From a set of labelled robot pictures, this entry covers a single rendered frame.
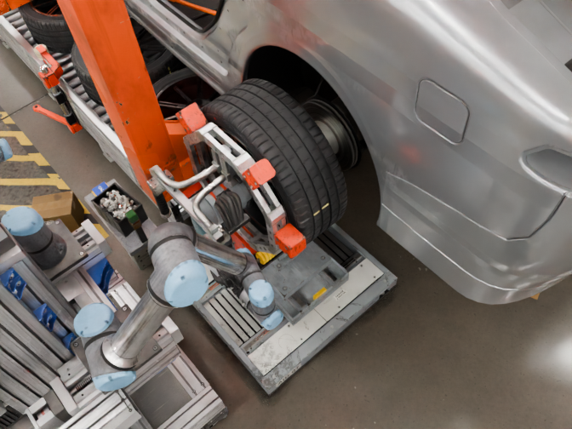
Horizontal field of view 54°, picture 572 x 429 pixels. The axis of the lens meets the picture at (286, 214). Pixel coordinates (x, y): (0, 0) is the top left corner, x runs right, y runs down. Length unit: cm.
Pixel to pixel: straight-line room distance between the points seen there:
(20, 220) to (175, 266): 80
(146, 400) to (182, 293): 116
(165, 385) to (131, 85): 125
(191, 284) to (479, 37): 91
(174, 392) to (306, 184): 111
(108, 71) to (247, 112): 49
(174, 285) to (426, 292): 173
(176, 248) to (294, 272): 127
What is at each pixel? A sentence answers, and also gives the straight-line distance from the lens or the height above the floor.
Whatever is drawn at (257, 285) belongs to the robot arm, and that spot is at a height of 101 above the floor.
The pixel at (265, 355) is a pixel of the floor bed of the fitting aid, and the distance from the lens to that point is 266.
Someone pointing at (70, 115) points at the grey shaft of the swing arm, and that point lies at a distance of 370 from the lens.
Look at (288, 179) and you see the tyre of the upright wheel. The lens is 189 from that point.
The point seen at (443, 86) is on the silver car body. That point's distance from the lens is 150.
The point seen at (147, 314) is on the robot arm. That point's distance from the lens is 155.
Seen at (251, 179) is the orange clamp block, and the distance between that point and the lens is 184.
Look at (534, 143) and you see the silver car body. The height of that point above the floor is 155.
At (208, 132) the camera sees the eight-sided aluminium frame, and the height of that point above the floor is 112.
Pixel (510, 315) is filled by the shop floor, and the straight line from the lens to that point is 294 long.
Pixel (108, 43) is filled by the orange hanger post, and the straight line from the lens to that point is 203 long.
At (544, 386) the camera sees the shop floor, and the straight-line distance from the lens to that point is 285.
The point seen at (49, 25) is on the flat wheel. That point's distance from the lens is 391.
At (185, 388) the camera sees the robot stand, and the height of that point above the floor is 23.
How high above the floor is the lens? 255
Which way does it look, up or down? 55 degrees down
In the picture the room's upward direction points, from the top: 6 degrees counter-clockwise
